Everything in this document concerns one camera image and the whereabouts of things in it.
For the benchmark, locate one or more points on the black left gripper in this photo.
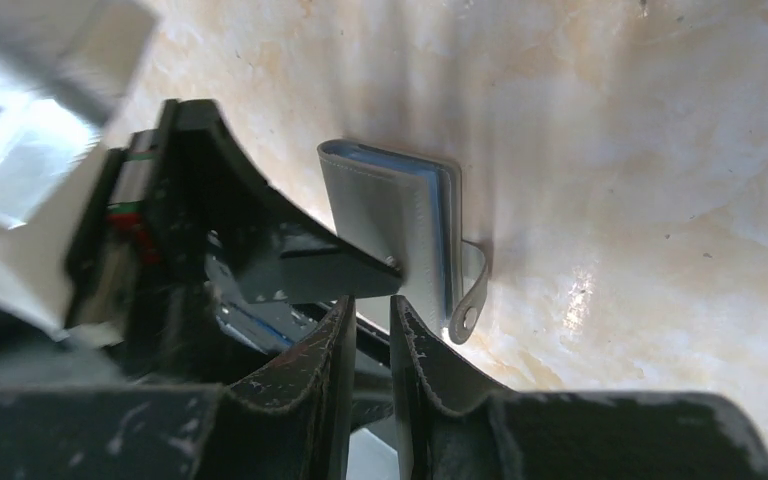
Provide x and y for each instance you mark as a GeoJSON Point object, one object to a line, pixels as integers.
{"type": "Point", "coordinates": [138, 257]}

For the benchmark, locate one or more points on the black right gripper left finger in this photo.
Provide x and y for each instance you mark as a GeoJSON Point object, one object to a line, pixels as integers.
{"type": "Point", "coordinates": [290, 419]}

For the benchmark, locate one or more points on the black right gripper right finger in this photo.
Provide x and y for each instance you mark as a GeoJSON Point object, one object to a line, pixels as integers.
{"type": "Point", "coordinates": [456, 422]}

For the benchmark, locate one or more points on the grey card holder wallet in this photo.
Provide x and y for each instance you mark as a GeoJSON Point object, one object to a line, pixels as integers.
{"type": "Point", "coordinates": [406, 210]}

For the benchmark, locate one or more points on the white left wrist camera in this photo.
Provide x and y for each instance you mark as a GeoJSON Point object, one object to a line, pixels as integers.
{"type": "Point", "coordinates": [65, 66]}

